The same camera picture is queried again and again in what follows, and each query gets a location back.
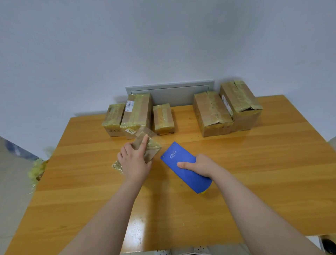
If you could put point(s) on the person's right hand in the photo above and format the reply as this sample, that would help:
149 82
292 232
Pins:
204 165

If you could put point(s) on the person's left hand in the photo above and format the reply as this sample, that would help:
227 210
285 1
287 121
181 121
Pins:
134 164

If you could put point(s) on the person's left middle finger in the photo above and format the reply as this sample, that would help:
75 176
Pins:
129 149

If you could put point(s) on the person's left little finger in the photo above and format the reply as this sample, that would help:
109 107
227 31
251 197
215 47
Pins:
119 157

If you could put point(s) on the person's right thumb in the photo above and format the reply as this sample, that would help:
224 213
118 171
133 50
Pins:
185 165

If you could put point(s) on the blue tape dispenser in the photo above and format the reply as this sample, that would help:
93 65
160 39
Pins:
183 168

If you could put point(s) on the small taped cardboard box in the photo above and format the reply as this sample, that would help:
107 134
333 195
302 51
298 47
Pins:
163 119
113 120
151 148

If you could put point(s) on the person's left forearm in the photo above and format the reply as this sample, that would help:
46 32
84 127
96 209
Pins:
103 219

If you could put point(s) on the person's right forearm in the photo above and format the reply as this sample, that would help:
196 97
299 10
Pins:
258 215

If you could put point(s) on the wooden table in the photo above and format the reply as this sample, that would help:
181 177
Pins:
183 184

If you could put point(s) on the tall labelled cardboard box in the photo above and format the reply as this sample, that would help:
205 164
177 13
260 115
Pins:
137 114

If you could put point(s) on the large taped cardboard box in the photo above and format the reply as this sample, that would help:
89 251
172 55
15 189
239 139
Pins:
212 113

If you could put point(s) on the large labelled cardboard box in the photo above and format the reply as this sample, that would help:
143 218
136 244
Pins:
241 105

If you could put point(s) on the crumpled yellow tape scraps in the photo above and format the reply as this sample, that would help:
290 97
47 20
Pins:
36 168

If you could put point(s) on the white power strip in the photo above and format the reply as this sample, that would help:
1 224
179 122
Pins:
181 251

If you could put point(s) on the grey wall panel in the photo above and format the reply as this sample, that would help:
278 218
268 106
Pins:
170 93

